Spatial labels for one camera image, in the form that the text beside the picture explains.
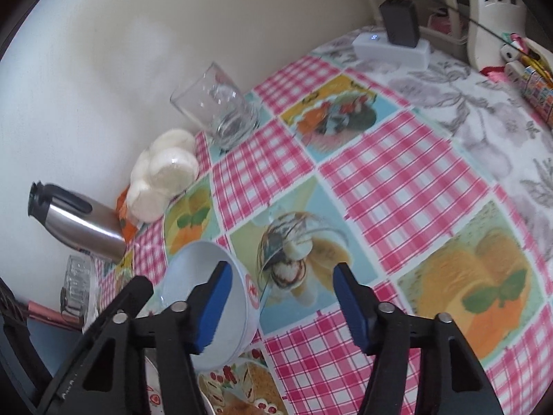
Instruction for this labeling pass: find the orange snack packet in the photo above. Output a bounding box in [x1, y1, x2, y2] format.
[115, 186, 141, 243]

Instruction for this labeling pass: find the grey floral white cloth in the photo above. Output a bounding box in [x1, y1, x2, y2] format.
[314, 31, 552, 260]

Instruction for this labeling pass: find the large stainless steel basin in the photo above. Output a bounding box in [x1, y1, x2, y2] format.
[197, 376, 216, 415]

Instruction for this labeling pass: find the white power strip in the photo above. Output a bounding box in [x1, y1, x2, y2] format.
[353, 32, 431, 71]

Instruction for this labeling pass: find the bag of white buns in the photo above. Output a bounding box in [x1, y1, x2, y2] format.
[124, 128, 200, 223]

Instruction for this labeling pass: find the pink pipe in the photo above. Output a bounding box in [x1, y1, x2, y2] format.
[27, 301, 83, 331]

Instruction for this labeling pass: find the pale blue floral bowl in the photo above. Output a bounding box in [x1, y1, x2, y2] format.
[160, 241, 260, 372]

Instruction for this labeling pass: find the pink checked picture tablecloth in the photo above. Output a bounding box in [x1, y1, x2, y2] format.
[96, 53, 552, 414]

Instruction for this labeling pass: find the stainless steel thermos jug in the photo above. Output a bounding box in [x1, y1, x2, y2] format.
[27, 182, 126, 263]

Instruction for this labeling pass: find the black power adapter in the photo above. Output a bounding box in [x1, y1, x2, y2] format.
[379, 0, 420, 48]

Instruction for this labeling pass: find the clear glass mug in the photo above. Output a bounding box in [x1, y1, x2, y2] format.
[170, 62, 260, 151]

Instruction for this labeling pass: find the strawberry pattern red-rimmed bowl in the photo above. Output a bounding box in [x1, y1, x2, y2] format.
[144, 357, 165, 415]

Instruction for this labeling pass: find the colourful small bottle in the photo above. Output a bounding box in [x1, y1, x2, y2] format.
[500, 32, 553, 130]

